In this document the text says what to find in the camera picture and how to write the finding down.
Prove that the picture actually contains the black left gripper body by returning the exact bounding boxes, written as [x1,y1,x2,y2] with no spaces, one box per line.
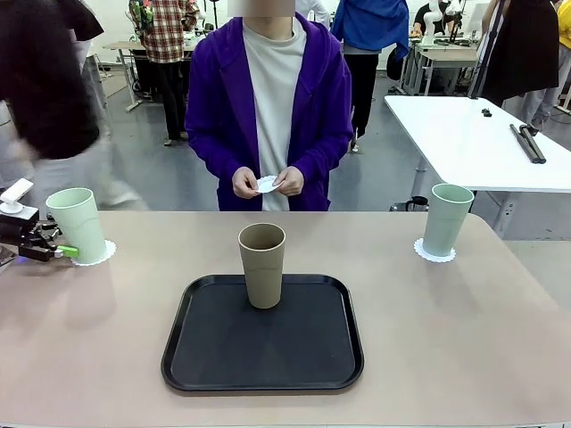
[0,207,42,259]

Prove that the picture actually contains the light green cup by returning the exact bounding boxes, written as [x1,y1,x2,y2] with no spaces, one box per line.
[422,183,475,258]
[46,187,108,264]

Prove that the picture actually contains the white scalloped paper coaster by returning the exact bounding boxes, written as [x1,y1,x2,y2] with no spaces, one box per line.
[70,239,118,268]
[254,176,286,195]
[413,237,457,265]

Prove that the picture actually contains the brown cup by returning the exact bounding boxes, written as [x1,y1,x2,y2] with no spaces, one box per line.
[237,223,286,310]

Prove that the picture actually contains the person's left forearm purple sleeve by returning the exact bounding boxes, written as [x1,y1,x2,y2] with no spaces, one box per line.
[294,115,354,182]

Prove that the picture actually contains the person's right forearm purple sleeve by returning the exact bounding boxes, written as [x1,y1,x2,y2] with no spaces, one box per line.
[185,115,246,184]

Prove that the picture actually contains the person's right hand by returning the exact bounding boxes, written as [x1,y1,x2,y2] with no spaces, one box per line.
[231,167,262,199]

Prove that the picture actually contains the person's left hand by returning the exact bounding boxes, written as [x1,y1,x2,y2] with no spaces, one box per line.
[273,165,306,198]

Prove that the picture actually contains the person in black shirt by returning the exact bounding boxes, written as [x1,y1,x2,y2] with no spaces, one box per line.
[0,0,149,211]

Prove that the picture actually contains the person in grey trousers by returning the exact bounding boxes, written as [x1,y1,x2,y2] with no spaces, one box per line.
[82,39,113,135]

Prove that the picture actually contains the grey background desk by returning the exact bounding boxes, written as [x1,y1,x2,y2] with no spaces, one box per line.
[103,40,151,113]

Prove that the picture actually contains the person in purple hoodie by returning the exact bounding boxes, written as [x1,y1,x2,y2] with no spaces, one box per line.
[185,12,354,213]

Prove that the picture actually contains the black plastic tray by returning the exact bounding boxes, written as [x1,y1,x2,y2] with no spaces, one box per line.
[161,274,366,393]

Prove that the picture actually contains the person in plaid shirt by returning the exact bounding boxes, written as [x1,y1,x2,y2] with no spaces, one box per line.
[128,0,200,147]

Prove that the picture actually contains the black kettle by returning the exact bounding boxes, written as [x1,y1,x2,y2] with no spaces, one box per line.
[389,195,430,213]

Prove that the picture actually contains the black hanging bag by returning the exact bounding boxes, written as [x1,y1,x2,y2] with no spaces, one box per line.
[385,44,406,82]

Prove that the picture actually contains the person in blue jacket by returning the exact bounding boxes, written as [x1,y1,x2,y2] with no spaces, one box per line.
[329,0,410,155]

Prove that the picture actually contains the white side table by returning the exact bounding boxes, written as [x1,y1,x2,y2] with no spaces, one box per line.
[383,95,571,240]

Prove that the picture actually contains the beige background desk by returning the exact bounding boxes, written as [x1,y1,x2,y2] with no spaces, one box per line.
[409,42,482,97]

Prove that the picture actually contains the black folded tripod rods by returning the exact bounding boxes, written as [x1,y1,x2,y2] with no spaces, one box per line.
[509,124,547,165]

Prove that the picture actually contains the person in black coat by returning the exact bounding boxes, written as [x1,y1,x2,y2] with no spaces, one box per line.
[479,0,561,133]

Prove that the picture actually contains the person in yellow top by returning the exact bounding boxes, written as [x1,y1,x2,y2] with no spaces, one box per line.
[557,0,571,112]

